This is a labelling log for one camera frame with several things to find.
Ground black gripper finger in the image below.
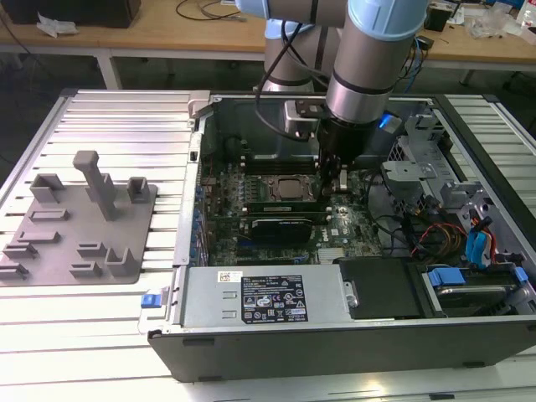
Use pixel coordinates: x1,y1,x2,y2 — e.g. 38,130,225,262
334,160,352,195
319,160,337,198

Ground black RAM slot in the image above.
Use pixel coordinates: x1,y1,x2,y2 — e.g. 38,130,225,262
244,152,319,165
245,162,320,176

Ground CPU with metal lid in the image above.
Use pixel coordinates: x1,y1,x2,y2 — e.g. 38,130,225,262
278,178,309,199

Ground green motherboard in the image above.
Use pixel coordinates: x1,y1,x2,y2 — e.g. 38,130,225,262
198,152,384,268

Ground metal CPU socket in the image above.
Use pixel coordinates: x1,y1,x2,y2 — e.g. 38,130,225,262
265,173,322,205

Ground black graphics card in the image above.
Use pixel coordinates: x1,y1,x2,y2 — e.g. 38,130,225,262
250,216,314,245

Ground grey metal drive cage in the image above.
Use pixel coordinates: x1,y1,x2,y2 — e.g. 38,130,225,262
379,112,456,202

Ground silver chipset heatsink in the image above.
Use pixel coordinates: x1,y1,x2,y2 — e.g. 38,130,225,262
317,247,348,265

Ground black power supply label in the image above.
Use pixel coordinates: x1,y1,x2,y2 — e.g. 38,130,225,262
241,274,310,324

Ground hard disk in blue carrier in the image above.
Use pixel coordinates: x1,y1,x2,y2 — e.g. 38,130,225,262
422,265,528,319

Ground small black box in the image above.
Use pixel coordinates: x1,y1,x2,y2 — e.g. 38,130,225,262
425,7,448,31

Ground grey power supply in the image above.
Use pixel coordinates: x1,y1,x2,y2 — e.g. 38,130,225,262
179,267,349,330

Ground open black PC case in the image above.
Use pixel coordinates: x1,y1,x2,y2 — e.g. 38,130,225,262
137,90,536,384

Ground clear plastic bags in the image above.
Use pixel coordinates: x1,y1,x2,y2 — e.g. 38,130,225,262
464,6,523,41

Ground red white package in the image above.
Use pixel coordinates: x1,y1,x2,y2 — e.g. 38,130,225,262
514,0,536,26

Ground grey parts rack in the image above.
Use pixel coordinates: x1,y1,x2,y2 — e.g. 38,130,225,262
0,148,160,288

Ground large black box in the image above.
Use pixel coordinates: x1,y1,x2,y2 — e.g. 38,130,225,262
8,0,142,29

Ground crumpled white paper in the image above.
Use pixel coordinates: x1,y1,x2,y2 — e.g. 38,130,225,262
36,11,80,39

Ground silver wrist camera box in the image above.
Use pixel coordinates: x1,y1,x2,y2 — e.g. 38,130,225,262
283,99,328,142

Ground small wrist camera blue light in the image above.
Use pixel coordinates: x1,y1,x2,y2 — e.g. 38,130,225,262
378,111,404,136

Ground black camera cable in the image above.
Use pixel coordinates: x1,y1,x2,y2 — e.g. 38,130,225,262
253,18,332,142

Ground red yellow black wire bundle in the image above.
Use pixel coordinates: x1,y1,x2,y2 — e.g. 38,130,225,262
408,223,469,257

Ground orange data wire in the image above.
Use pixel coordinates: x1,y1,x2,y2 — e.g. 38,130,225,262
469,211,499,263

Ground grey case hinge bracket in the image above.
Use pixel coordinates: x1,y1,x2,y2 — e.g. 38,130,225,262
186,90,210,123

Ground blue data wire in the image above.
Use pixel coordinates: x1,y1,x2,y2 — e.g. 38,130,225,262
465,228,497,271

